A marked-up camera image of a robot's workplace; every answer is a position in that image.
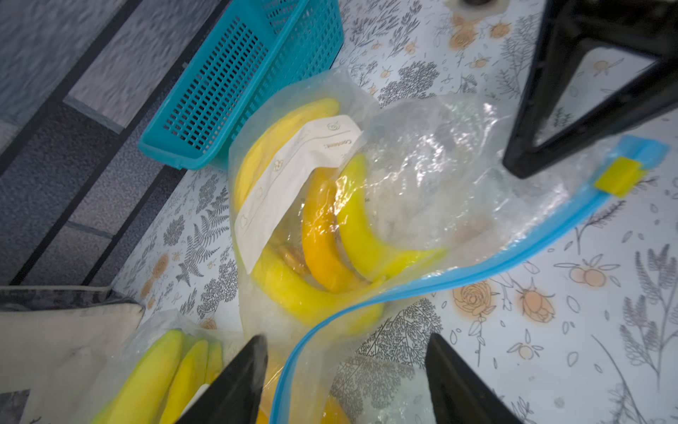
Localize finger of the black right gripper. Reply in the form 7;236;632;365
503;1;677;178

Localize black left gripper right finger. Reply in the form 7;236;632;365
425;333;520;424

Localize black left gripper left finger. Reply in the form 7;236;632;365
178;335;268;423

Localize clear zip-top bag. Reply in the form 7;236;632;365
72;309;245;423
228;70;668;423

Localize large yellow banana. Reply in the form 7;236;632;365
233;97;341;211

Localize yellow banana bunch left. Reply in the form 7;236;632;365
91;329;224;423

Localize bananas in right bag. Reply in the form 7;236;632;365
251;154;446;327

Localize beige canvas tote bag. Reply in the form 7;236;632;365
1;286;144;423

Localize teal plastic basket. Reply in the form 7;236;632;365
139;1;344;171

